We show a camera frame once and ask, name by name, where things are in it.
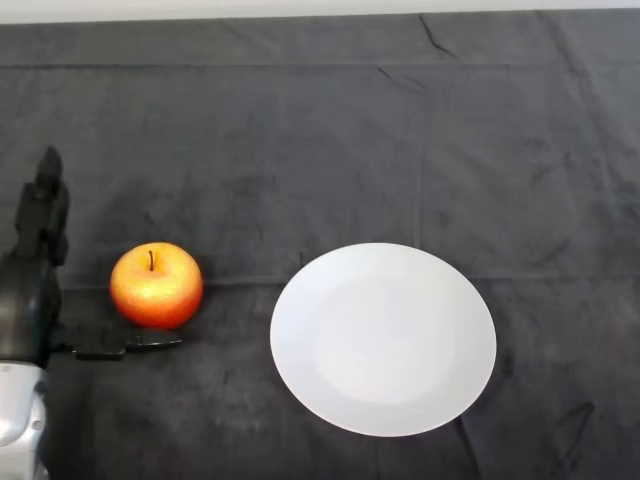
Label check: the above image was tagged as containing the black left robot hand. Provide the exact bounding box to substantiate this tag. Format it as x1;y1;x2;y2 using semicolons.
0;145;184;371

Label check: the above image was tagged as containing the red yellow apple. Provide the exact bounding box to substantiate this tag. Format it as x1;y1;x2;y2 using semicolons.
109;241;205;331

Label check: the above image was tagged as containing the white round plate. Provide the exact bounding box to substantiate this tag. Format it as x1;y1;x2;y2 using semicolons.
269;242;498;439

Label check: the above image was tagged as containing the black table cloth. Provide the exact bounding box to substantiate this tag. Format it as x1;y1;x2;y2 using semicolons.
0;10;640;480

